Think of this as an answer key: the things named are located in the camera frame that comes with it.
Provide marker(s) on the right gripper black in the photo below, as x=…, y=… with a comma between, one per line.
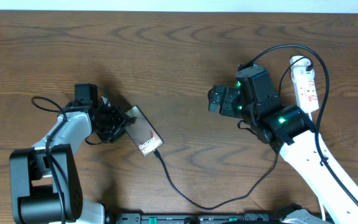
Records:
x=230, y=94

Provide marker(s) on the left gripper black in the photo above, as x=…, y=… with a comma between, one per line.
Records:
x=120, y=122

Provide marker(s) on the Galaxy smartphone with reflective screen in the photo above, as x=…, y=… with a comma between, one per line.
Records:
x=142, y=133

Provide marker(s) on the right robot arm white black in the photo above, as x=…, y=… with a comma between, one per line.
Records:
x=290, y=133

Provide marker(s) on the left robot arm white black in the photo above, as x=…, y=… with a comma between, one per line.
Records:
x=45, y=186

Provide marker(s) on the white power strip red switches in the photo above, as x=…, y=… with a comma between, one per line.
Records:
x=302, y=76

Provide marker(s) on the black base rail with green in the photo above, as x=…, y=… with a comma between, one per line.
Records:
x=136, y=218

